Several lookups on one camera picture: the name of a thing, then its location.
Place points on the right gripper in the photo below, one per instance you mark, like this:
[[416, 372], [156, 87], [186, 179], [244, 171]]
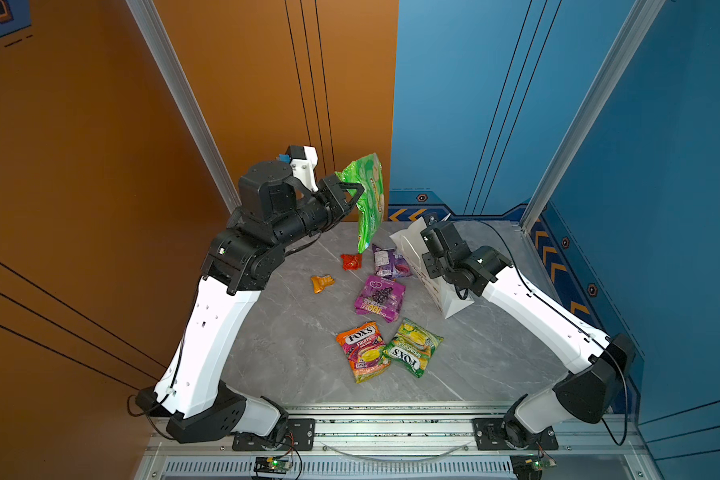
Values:
[[427, 263]]

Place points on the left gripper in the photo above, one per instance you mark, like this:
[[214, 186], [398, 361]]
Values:
[[326, 194]]

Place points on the green chips bag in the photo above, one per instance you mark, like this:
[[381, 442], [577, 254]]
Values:
[[367, 171]]

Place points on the white paper gift bag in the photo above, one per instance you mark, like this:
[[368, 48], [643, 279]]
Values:
[[410, 243]]

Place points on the magenta raisin snack pouch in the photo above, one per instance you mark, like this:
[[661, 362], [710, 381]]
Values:
[[381, 296]]

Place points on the orange Fox's candy bag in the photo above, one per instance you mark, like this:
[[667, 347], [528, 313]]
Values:
[[363, 347]]

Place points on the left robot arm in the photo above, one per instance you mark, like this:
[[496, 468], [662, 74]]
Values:
[[277, 209]]

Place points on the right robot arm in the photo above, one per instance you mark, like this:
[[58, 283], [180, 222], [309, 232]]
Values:
[[597, 364]]

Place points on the green Fox's candy bag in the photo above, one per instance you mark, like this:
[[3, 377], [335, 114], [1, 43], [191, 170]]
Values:
[[412, 346]]

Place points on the purple snack packet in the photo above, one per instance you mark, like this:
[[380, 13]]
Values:
[[389, 264]]

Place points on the red candy wrapper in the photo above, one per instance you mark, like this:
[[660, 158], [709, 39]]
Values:
[[352, 262]]

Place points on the orange candy wrapper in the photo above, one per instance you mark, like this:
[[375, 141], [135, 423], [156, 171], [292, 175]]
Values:
[[320, 283]]

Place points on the right circuit board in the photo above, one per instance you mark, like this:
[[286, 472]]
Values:
[[531, 468]]

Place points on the circuit board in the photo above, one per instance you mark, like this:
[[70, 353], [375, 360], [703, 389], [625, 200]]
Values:
[[531, 468], [272, 467]]

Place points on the left circuit board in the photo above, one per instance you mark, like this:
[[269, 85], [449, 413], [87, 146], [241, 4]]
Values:
[[272, 467]]

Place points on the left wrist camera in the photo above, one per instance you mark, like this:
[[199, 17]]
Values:
[[303, 161]]

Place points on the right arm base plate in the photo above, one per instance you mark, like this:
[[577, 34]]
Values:
[[494, 434]]

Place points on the aluminium frame rail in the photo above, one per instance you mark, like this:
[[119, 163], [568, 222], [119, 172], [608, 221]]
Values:
[[416, 441]]

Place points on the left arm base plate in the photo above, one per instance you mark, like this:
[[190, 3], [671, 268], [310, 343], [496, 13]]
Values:
[[299, 433]]

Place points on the left aluminium corner post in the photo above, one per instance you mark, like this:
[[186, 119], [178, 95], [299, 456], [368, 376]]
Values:
[[153, 31]]

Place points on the aluminium corner post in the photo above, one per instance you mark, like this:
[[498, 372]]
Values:
[[153, 31], [628, 40]]

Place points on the right aluminium corner post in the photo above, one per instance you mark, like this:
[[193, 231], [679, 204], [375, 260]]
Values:
[[628, 40]]

